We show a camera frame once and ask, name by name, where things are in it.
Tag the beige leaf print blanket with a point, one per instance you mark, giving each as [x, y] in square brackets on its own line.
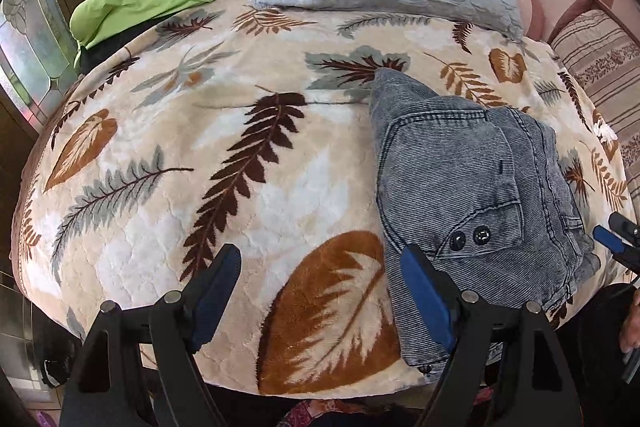
[200, 157]

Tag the wooden door with patterned glass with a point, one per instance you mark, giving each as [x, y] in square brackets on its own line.
[30, 42]

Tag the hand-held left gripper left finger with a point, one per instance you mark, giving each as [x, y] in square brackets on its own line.
[215, 302]

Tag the striped pillow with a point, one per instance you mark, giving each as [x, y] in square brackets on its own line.
[600, 62]

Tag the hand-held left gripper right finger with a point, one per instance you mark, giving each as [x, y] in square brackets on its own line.
[425, 297]

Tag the person's red patterned clothing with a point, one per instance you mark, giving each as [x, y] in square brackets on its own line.
[325, 414]

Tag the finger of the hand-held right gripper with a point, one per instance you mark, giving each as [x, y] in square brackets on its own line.
[622, 224]
[607, 238]

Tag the person's right hand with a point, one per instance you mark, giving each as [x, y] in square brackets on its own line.
[632, 327]

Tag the blue denim pants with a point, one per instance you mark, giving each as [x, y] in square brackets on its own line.
[460, 187]

